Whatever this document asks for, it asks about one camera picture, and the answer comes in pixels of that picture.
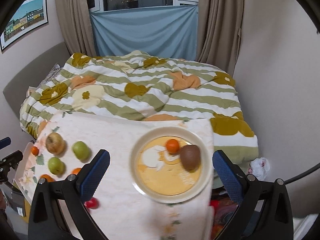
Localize small mandarin on table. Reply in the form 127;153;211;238
31;146;39;156

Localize red cherry tomato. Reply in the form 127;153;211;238
84;197;99;209

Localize small mandarin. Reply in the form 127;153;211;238
165;139;180;155
31;146;39;156

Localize green apple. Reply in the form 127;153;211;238
72;141;91;161
48;157;65;176

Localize blue cloth over window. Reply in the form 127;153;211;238
90;5;199;61

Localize left beige curtain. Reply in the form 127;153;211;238
55;0;96;56

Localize large orange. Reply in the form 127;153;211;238
71;167;81;175
40;174;55;182

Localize grey headboard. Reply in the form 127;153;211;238
3;42;70;117

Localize white plastic bag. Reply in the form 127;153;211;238
248;157;271;181

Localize green apple far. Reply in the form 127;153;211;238
72;141;91;161

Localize brown kiwi fruit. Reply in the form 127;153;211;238
180;145;201;171

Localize beige curtain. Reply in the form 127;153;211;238
196;0;244;75
55;0;96;56

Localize white floral tablecloth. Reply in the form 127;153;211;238
15;112;214;239

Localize green apple near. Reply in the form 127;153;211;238
48;157;65;176

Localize green striped floral duvet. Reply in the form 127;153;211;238
19;50;259;164

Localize framed houses picture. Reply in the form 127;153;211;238
1;0;48;52

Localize cream yellow plate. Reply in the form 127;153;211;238
129;126;214;204

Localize right beige curtain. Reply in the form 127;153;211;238
196;0;244;75

